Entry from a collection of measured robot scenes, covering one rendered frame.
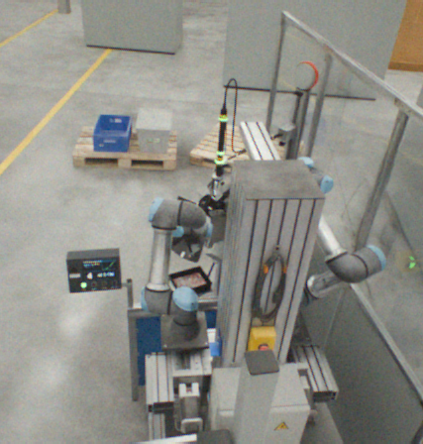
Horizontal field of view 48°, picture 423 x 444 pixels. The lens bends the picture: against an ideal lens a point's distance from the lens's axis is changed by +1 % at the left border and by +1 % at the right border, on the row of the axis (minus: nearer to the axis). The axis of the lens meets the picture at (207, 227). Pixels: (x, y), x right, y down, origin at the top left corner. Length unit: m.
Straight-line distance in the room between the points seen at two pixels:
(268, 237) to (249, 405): 0.81
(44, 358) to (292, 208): 2.56
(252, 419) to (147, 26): 9.23
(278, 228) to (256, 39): 6.67
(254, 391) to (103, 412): 2.59
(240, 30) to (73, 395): 6.14
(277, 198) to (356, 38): 6.84
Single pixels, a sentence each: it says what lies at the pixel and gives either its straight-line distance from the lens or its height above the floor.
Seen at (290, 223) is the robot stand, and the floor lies 1.94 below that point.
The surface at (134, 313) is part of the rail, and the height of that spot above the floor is 0.82.
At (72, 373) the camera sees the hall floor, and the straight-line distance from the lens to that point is 3.52.
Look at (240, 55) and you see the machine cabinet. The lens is 8.10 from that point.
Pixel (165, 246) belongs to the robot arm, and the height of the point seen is 1.47.
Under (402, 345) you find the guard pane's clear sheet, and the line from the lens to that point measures 2.49.
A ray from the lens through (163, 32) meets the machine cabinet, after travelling 9.75.
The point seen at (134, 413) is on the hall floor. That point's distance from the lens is 3.29.
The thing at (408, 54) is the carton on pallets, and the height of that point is 0.29.
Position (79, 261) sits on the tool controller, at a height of 1.24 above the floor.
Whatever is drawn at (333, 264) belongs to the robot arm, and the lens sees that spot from 1.93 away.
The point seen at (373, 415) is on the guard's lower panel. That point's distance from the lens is 2.86.
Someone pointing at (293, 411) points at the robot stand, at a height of 1.22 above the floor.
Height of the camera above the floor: 2.78
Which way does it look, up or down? 36 degrees down
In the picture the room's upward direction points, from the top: 4 degrees clockwise
